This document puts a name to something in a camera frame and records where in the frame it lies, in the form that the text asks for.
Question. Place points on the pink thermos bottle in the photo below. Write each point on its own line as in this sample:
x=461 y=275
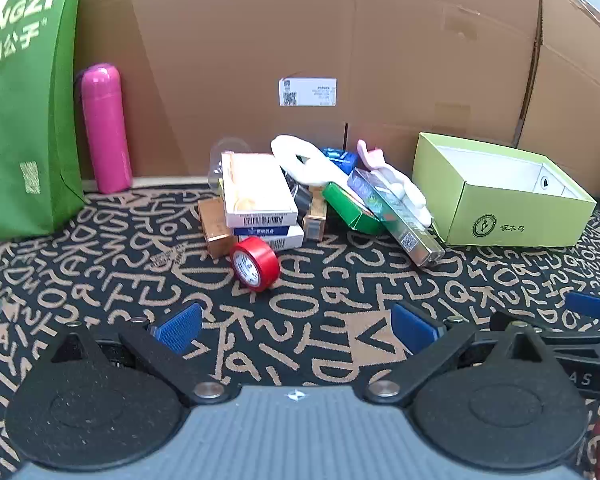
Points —
x=105 y=130

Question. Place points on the white and pink plush toy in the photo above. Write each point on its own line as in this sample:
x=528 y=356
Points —
x=285 y=152

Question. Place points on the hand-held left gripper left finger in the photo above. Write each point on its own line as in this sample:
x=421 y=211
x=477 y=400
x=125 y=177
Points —
x=180 y=327

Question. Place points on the red tape roll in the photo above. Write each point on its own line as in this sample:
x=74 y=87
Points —
x=265 y=260

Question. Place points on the small gold box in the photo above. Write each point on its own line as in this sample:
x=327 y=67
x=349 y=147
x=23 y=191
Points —
x=314 y=222

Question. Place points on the dark green box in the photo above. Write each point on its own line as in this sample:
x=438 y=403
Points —
x=350 y=210

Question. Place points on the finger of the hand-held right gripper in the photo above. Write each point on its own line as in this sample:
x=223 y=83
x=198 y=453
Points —
x=580 y=338
x=587 y=305

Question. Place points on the blue and white box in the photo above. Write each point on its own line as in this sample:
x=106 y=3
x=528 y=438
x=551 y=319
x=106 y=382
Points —
x=280 y=237

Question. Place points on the light green shoe box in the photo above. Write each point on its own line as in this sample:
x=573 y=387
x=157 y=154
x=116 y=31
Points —
x=505 y=220

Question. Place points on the small black object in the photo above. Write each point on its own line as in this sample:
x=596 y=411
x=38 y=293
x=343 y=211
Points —
x=301 y=199

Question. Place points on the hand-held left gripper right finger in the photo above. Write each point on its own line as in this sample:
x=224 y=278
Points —
x=412 y=327

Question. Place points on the white box with orange print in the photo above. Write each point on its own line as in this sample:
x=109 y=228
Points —
x=255 y=185

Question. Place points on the white shipping label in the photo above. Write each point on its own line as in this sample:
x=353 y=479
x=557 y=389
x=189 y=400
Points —
x=307 y=92

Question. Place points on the green tote bag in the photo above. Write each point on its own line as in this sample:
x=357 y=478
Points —
x=20 y=110

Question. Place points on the black mat with tan letters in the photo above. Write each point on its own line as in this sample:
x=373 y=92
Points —
x=330 y=270

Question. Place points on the large cardboard box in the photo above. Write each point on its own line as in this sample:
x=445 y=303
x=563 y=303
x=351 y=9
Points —
x=230 y=35

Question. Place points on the brown copper box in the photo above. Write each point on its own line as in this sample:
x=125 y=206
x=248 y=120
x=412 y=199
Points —
x=215 y=225

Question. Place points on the clear plastic cup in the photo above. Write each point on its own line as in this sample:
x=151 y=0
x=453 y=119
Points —
x=219 y=160

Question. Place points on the long silver holographic box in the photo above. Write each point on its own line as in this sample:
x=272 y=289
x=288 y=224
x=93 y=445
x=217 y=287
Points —
x=405 y=230

